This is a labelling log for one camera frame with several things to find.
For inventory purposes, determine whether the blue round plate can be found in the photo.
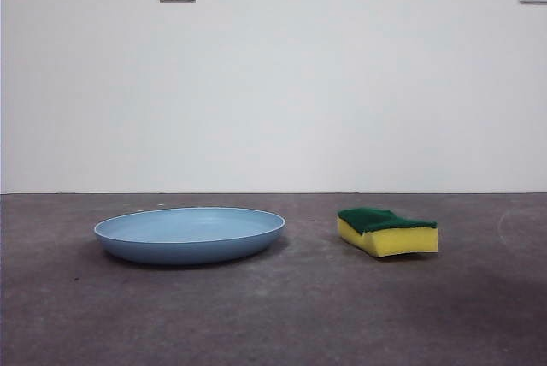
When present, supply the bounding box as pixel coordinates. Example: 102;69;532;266
93;206;286;265

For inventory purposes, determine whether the yellow sponge with green pad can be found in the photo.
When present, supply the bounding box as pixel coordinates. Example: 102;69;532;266
336;207;440;259

